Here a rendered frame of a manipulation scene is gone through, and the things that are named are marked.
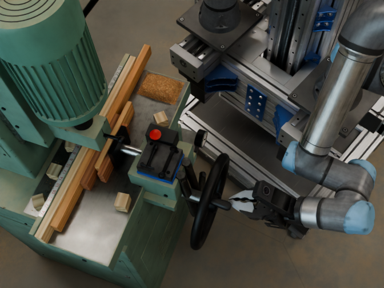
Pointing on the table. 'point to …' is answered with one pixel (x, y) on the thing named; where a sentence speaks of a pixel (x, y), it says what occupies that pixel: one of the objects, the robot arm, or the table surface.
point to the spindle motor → (52, 59)
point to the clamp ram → (115, 157)
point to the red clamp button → (155, 134)
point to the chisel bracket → (92, 139)
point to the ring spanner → (167, 162)
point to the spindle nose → (84, 125)
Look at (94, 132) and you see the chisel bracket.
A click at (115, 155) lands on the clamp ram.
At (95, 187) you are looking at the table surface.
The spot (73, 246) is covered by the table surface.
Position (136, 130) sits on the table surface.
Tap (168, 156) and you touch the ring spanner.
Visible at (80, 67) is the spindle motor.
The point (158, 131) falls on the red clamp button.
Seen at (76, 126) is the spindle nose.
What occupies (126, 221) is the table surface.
